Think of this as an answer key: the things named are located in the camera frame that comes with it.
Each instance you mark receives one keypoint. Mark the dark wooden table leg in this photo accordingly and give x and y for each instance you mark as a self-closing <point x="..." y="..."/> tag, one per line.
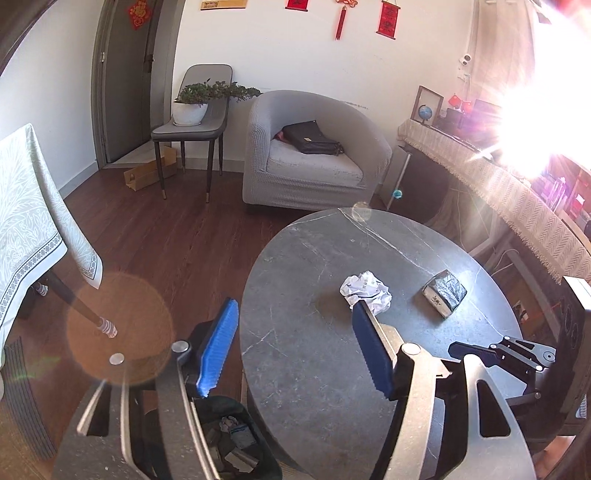
<point x="74" y="302"/>

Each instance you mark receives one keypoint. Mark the grey slim floor cabinet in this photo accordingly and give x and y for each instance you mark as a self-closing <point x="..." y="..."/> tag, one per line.
<point x="395" y="175"/>

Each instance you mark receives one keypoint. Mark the red knot wall hanging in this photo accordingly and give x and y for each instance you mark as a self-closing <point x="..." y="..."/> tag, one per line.
<point x="341" y="21"/>

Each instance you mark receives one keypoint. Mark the wall calendar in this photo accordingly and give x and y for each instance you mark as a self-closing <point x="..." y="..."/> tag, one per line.
<point x="224" y="4"/>

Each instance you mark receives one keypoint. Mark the cardboard box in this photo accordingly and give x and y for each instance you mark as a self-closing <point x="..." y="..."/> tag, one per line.
<point x="143" y="177"/>

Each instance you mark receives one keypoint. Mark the person's right forearm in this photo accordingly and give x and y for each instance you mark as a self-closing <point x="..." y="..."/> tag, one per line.
<point x="556" y="457"/>

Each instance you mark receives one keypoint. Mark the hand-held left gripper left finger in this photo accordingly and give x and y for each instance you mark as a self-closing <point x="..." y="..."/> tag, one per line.
<point x="217" y="346"/>

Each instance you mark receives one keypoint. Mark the small blue globe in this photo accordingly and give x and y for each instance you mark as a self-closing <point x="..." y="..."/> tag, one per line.
<point x="425" y="114"/>

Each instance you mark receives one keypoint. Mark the brown cardboard piece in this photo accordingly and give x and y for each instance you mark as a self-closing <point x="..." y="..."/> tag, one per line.
<point x="240" y="460"/>

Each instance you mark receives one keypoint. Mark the small crumpled paper scrap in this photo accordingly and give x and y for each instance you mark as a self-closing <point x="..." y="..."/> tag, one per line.
<point x="227" y="422"/>

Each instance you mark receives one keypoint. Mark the black bag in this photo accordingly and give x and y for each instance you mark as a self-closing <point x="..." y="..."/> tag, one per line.
<point x="309" y="138"/>

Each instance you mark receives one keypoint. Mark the black trash bin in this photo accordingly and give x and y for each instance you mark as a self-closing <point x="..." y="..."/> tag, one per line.
<point x="265" y="454"/>

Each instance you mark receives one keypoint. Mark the beige curtain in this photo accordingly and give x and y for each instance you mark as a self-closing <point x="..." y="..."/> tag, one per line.
<point x="498" y="46"/>

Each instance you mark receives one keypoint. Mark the red gift boxes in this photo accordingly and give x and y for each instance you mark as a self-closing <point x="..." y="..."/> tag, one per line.
<point x="459" y="104"/>

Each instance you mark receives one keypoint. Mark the striped table leg cover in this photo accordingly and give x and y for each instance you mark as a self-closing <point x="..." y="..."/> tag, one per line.
<point x="107" y="327"/>
<point x="40" y="290"/>

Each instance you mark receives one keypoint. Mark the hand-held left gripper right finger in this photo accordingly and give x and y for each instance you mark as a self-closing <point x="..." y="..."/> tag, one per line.
<point x="371" y="350"/>

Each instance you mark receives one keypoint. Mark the round grey marble table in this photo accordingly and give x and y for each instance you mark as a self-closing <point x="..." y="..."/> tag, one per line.
<point x="314" y="277"/>

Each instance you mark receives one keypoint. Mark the red paper door decoration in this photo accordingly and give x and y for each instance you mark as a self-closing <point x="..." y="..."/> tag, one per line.
<point x="138" y="13"/>

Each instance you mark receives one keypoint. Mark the table with patterned cloth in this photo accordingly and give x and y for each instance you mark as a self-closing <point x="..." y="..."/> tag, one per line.
<point x="27" y="207"/>

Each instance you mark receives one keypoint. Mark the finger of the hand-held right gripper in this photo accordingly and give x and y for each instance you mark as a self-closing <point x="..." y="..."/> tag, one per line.
<point x="526" y="399"/>
<point x="521" y="353"/>

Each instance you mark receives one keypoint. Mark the wooden picture frame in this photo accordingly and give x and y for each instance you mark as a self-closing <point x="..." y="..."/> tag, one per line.
<point x="431" y="94"/>

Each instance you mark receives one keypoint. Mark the white paper ball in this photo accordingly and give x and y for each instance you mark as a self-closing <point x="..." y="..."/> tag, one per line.
<point x="364" y="288"/>

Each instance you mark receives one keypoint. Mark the beige fringed runner cloth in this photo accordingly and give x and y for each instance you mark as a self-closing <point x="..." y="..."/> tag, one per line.
<point x="508" y="194"/>

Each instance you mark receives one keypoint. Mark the pink cloth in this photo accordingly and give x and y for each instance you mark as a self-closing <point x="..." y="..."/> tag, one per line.
<point x="279" y="135"/>

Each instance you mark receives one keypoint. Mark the grey wrapped package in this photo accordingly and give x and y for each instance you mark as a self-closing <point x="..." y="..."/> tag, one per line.
<point x="445" y="293"/>

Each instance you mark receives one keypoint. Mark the grey armchair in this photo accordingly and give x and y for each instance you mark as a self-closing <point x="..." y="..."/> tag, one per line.
<point x="314" y="170"/>

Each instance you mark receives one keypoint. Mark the dark ribbed panel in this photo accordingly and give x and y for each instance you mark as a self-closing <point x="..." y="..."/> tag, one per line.
<point x="27" y="401"/>

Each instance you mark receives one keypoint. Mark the potted plant in white pot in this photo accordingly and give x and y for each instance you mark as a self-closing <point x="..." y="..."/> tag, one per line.
<point x="189" y="113"/>

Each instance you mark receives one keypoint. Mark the white security camera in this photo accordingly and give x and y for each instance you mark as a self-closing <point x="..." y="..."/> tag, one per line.
<point x="466" y="59"/>

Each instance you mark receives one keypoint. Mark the red wall scroll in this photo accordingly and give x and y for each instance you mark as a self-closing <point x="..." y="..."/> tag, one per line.
<point x="298" y="4"/>
<point x="387" y="18"/>

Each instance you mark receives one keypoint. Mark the grey door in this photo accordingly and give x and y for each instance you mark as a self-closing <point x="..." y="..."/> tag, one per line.
<point x="124" y="92"/>

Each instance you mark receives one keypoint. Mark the grey dining chair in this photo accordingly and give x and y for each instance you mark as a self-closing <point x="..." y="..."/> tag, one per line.
<point x="189" y="131"/>

